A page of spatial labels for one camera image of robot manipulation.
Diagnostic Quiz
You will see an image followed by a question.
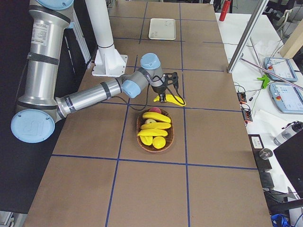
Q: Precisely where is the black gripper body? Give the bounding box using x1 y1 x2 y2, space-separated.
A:
151 72 179 95

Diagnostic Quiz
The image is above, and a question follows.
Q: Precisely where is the yellow banana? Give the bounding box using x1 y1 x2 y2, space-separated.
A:
138 129 168 137
141 122 171 130
142 112 171 123
153 94 186 106

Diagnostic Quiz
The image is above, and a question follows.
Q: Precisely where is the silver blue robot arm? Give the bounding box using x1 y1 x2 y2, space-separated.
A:
10 0 178 143

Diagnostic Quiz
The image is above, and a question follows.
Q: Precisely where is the brown woven basket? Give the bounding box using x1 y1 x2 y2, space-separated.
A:
136 110 174 153

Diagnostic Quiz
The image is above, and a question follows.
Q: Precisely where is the red pink apple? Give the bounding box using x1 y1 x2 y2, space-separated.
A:
148 107 161 114

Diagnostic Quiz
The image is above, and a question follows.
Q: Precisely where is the pale green apple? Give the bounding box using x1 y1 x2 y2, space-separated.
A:
144 119 156 124

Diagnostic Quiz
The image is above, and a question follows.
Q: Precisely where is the yellow lemon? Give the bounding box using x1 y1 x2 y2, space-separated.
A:
152 136 166 149

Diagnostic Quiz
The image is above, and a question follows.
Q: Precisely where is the white bear print tray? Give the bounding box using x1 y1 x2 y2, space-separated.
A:
148 18 176 40

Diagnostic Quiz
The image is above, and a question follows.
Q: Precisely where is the orange black electronics board upper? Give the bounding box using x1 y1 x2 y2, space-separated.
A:
237 92 247 104

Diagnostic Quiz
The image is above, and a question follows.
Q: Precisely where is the orange black electronics board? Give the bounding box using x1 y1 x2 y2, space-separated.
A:
237 92 247 104
241 108 253 123

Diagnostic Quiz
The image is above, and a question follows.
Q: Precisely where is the metal rod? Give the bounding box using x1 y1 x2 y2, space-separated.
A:
240 58 303 90

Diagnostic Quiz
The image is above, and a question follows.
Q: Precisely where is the orange black electronics board lower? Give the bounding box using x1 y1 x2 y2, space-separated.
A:
241 108 253 123

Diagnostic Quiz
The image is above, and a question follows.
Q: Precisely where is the red fire extinguisher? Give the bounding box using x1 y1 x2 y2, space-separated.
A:
219 0 232 21

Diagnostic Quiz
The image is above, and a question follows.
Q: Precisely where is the green plastic clamp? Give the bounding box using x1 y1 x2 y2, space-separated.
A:
257 74 270 89

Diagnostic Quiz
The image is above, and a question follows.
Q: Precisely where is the upper teach pendant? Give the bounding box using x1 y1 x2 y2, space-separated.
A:
264 57 298 82

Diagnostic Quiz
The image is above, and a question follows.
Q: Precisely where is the teach pendant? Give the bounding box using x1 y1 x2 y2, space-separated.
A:
269 83 303 114
264 57 298 82

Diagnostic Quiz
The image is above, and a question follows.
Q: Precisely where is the metal cylinder weight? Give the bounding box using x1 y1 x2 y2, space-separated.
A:
258 148 273 160

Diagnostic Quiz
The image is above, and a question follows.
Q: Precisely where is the lower teach pendant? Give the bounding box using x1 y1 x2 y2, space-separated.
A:
269 83 303 114

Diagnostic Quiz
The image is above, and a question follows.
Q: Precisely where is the clear water bottle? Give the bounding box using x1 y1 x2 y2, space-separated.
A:
273 121 303 146

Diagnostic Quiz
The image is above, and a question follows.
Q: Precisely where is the black monitor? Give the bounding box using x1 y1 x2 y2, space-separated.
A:
274 132 303 199

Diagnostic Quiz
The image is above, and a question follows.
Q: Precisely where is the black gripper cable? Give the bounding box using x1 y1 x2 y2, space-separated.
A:
111 75 186 111

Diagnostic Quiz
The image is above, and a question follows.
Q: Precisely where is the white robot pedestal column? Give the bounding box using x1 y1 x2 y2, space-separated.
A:
85 0 128 77

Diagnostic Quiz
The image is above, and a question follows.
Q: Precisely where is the aluminium frame post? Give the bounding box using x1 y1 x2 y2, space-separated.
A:
227 0 268 73

